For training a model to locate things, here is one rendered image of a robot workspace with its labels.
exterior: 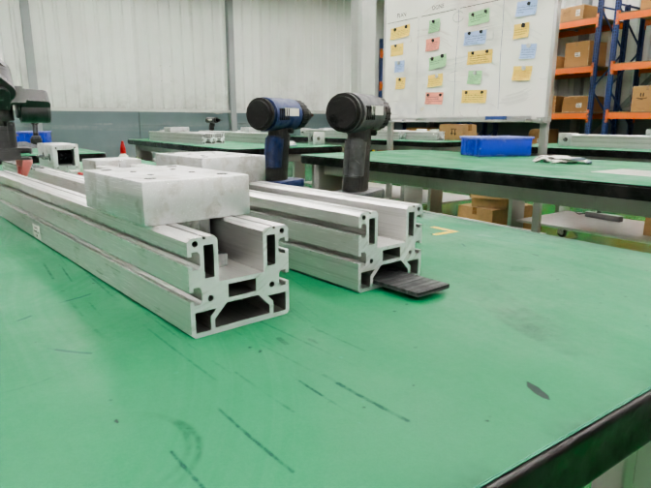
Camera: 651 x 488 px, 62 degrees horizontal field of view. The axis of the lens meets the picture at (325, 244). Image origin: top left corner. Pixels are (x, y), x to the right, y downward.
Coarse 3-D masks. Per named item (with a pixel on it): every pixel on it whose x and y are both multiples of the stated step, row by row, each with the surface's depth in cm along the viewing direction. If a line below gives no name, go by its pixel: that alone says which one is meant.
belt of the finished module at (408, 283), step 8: (384, 272) 61; (392, 272) 61; (400, 272) 61; (376, 280) 58; (384, 280) 58; (392, 280) 58; (400, 280) 58; (408, 280) 58; (416, 280) 58; (424, 280) 58; (432, 280) 58; (392, 288) 56; (400, 288) 56; (408, 288) 56; (416, 288) 56; (424, 288) 56; (432, 288) 56; (440, 288) 56; (448, 288) 57; (416, 296) 54
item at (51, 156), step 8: (48, 144) 195; (56, 144) 194; (64, 144) 196; (72, 144) 197; (48, 152) 196; (56, 152) 194; (64, 152) 198; (72, 152) 200; (48, 160) 198; (56, 160) 195; (64, 160) 198; (72, 160) 200; (56, 168) 195; (64, 168) 197; (72, 168) 199
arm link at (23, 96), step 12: (0, 96) 108; (24, 96) 114; (36, 96) 115; (0, 108) 110; (24, 108) 115; (36, 108) 116; (48, 108) 117; (24, 120) 116; (36, 120) 118; (48, 120) 119
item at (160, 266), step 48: (0, 192) 99; (48, 192) 73; (48, 240) 77; (96, 240) 60; (144, 240) 52; (192, 240) 43; (240, 240) 51; (144, 288) 51; (192, 288) 44; (240, 288) 49; (288, 288) 51; (192, 336) 45
